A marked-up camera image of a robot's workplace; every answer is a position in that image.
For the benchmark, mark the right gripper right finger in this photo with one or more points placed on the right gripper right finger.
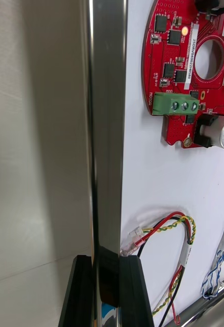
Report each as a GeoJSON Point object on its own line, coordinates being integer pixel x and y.
{"type": "Point", "coordinates": [134, 293]}

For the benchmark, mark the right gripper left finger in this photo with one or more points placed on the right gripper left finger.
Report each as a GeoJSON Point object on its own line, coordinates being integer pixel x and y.
{"type": "Point", "coordinates": [77, 293]}

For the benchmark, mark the steel tray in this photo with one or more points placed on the steel tray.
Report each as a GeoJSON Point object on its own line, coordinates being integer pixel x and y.
{"type": "Point", "coordinates": [106, 102]}

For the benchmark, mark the white sheet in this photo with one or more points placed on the white sheet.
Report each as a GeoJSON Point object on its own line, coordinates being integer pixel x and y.
{"type": "Point", "coordinates": [147, 178]}

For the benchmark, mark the round red circuit board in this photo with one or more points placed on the round red circuit board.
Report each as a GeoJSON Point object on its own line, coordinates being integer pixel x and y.
{"type": "Point", "coordinates": [168, 127]}

